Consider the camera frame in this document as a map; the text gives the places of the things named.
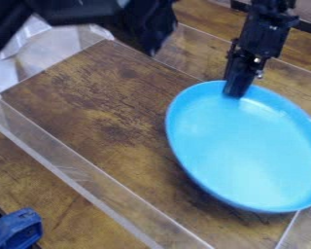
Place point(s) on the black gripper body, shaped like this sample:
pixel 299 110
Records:
pixel 263 36

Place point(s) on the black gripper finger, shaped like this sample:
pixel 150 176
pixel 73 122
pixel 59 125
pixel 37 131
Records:
pixel 229 67
pixel 243 73

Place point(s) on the blue round plastic tray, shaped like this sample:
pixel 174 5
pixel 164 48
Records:
pixel 243 148

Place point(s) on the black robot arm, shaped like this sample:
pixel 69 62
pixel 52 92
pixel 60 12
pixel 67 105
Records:
pixel 147 21

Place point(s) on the clear acrylic enclosure wall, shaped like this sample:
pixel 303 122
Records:
pixel 84 154

